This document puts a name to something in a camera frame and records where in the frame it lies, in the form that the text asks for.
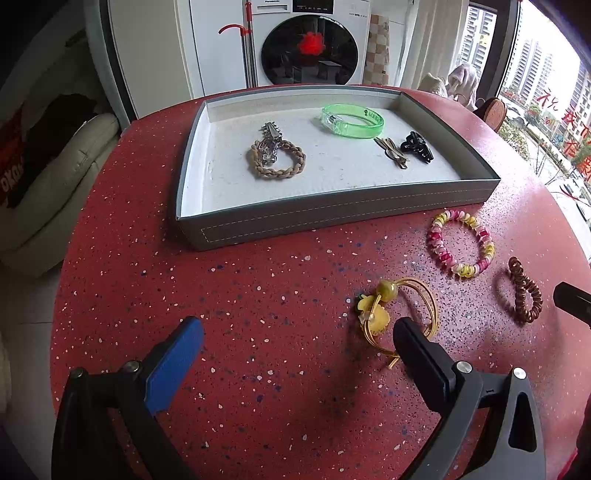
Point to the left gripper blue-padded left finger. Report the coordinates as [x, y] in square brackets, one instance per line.
[85, 442]

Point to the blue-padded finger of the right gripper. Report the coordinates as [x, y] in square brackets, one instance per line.
[573, 301]

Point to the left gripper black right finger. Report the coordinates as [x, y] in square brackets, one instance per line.
[510, 445]

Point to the grey jewelry tray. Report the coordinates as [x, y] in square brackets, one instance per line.
[222, 201]

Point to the brown round chair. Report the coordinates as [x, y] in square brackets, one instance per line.
[493, 112]

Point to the cream leather sofa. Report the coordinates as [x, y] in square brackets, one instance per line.
[35, 234]

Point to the black claw hair clip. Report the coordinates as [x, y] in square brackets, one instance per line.
[416, 144]

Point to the gold bobby pins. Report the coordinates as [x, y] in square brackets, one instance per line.
[392, 151]

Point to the pink white towel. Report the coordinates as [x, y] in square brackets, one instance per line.
[462, 85]

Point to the green translucent bangle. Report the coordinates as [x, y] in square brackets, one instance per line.
[352, 121]

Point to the checkered rolled mat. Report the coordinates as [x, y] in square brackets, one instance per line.
[377, 66]

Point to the white washing machine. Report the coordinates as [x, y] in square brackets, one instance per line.
[310, 41]

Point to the silver chain clip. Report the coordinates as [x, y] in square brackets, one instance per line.
[270, 144]

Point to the red handled mop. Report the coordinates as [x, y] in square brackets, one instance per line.
[246, 34]

